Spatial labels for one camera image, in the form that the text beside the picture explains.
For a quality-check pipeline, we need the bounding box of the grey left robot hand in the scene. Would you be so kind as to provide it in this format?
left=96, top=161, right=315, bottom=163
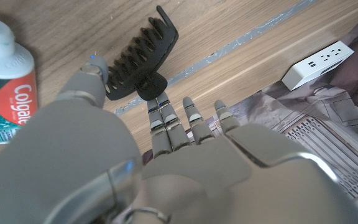
left=0, top=55, right=358, bottom=224

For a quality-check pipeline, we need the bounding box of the black hair clip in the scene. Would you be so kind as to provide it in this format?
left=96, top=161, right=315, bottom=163
left=104, top=5, right=180, bottom=102

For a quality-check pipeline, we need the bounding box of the green Colgate toothpaste tube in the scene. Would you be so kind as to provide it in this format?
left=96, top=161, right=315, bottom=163
left=0, top=16, right=39, bottom=146

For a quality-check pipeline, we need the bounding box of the printed sofa backdrop cloth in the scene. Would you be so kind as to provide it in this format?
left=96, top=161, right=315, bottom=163
left=141, top=2, right=358, bottom=224

